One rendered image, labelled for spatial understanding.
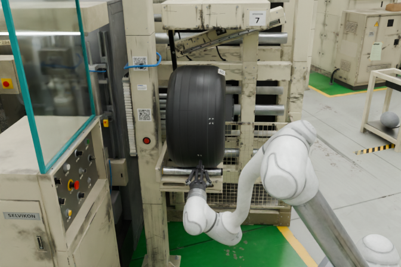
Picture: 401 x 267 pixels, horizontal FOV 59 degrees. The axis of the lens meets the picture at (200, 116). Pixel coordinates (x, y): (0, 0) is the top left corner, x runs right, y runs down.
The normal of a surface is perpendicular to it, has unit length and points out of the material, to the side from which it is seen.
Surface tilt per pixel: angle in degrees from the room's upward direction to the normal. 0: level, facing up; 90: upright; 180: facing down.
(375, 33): 90
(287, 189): 86
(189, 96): 46
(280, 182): 88
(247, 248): 0
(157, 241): 90
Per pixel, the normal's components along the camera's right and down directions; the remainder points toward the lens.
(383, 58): 0.31, 0.37
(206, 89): -0.06, -0.47
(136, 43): -0.07, 0.40
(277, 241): -0.01, -0.92
